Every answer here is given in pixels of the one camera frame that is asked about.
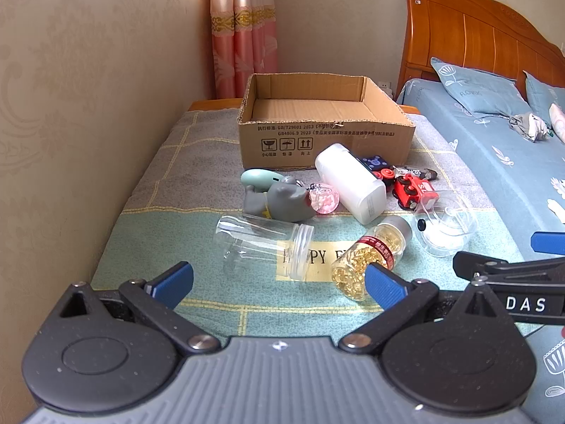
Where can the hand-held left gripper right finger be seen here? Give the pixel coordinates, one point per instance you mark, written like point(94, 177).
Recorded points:
point(384, 287)

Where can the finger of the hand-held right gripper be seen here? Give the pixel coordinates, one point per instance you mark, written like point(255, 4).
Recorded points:
point(549, 244)
point(507, 271)

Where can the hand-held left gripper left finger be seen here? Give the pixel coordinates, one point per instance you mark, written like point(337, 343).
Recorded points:
point(172, 280)

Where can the jar of golden capsules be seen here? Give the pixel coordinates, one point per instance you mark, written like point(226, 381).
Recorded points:
point(357, 260)

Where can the clear plastic container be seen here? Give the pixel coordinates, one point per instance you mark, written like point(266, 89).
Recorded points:
point(446, 234)

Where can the clear plastic jar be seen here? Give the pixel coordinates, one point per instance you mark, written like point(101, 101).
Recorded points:
point(260, 243)

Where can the red toy car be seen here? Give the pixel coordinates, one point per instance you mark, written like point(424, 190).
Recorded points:
point(410, 190)

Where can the black toy train red wheels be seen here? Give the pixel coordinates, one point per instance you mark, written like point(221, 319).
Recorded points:
point(370, 163)

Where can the grey shark toy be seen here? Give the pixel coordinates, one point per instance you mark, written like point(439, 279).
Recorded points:
point(282, 198)

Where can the brown cardboard box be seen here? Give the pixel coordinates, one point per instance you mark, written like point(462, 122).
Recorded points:
point(309, 141)

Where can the cream cloth bow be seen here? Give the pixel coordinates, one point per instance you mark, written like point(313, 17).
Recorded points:
point(557, 210)

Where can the blue floral bed sheet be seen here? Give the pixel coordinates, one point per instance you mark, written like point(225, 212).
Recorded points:
point(485, 163)

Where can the white plastic bottle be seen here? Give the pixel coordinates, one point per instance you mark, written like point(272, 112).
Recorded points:
point(348, 181)

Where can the grey crumpled cloth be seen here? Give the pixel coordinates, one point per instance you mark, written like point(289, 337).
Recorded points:
point(529, 126)

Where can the dark brown small bottle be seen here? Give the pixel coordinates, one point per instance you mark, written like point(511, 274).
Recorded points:
point(426, 172)

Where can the long pink pillow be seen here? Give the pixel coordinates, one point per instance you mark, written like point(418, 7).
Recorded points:
point(558, 121)

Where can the teal plastic toy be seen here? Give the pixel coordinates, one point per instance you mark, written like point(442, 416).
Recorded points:
point(260, 179)

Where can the blue floral pillow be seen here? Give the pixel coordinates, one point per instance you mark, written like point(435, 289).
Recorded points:
point(481, 88)
point(543, 97)

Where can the wooden bed headboard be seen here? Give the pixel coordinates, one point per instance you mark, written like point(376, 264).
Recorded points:
point(476, 31)

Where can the pink curtain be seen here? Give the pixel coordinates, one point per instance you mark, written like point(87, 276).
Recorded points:
point(242, 31)

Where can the white wall socket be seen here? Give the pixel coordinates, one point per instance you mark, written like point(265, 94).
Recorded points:
point(385, 87)

